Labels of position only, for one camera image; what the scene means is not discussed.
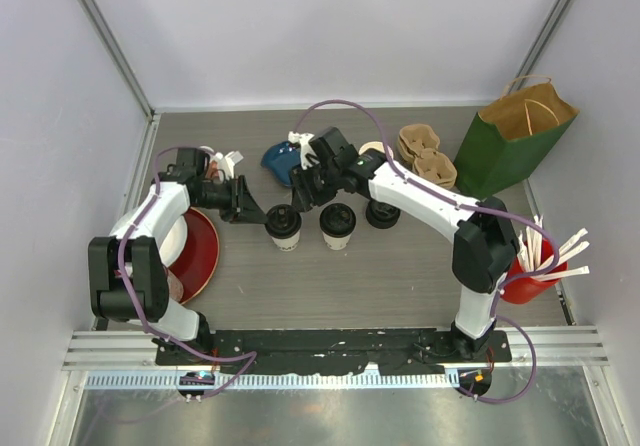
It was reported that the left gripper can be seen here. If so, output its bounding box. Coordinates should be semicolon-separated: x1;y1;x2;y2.
193;175;268;224

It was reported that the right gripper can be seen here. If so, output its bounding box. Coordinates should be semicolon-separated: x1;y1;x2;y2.
287;159;340;214

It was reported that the white paper cup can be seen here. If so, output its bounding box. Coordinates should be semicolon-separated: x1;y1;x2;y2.
322;232;351;251
271;232;300;252

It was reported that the stack of black lids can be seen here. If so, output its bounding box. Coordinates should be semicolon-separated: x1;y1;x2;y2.
365;200;401;229

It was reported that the stack of white paper cups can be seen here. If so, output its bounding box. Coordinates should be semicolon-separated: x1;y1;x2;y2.
359;141;386;155

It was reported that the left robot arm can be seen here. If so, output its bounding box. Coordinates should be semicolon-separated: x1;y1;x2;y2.
88;146;267;365

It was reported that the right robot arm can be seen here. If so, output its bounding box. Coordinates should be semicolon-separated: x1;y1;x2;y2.
288;127;518;361

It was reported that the blue ceramic dish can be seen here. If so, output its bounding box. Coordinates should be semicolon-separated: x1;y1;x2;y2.
261;141;301;188

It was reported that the small pink mug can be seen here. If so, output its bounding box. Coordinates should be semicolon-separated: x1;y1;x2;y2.
206;159;224;182

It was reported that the red plate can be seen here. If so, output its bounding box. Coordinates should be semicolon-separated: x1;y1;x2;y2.
168;208;220;305

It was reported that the white bowl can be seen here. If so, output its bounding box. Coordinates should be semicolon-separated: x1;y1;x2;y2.
159;216;188;267

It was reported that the pink patterned cup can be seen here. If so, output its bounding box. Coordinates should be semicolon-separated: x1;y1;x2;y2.
167;270;184;303

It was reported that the stack of cardboard cup carriers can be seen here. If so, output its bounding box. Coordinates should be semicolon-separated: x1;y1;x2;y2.
396;124;457;190

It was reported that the green paper bag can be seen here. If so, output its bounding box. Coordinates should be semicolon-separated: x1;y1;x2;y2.
454;75;579;198

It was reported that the paper wrapped straw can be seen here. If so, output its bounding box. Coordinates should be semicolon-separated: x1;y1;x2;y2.
558;228;589;264
518;226;543;272
534;266;590;282

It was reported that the red cup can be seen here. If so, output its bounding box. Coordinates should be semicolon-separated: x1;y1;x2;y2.
502;239;568;305

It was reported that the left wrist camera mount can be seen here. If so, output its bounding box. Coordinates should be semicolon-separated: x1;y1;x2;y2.
200;146;243;182

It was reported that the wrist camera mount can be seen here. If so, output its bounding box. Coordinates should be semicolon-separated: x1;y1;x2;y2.
200;146;243;182
288;131;319;170

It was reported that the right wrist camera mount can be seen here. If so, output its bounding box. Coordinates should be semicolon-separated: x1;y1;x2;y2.
288;131;319;170

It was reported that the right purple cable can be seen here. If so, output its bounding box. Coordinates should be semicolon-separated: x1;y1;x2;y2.
292;98;559;406

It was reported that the purple cable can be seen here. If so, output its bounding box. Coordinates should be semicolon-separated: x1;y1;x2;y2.
292;98;559;406
117;144;259;398

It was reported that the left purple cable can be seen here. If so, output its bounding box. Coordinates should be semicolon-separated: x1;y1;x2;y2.
117;144;259;398

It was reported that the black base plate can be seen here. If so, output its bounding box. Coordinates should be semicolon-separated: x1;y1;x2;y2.
155;326;513;376

